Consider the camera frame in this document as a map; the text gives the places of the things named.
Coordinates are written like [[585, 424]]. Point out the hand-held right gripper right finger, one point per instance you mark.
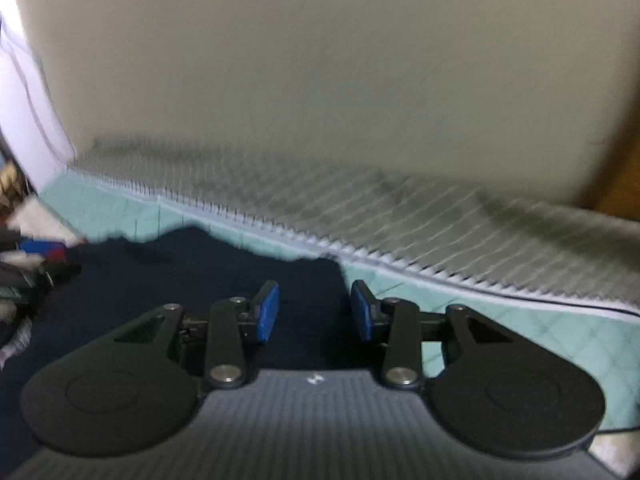
[[361, 317]]

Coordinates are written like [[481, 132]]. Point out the navy red knitted sweater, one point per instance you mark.
[[125, 285]]

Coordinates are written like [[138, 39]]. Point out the white fabric sheet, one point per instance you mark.
[[25, 85]]

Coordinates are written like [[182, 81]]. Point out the brown wooden furniture piece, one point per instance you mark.
[[620, 185]]

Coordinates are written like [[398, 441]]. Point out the grey mesh cloth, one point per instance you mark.
[[400, 210]]

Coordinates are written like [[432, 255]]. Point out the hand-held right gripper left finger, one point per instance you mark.
[[267, 312]]

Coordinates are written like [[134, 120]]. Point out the blurred clutter pile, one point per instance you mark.
[[35, 260]]

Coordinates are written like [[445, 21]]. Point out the teal quilted blanket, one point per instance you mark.
[[525, 320]]

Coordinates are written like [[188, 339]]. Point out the cream chevron blanket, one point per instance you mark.
[[615, 452]]

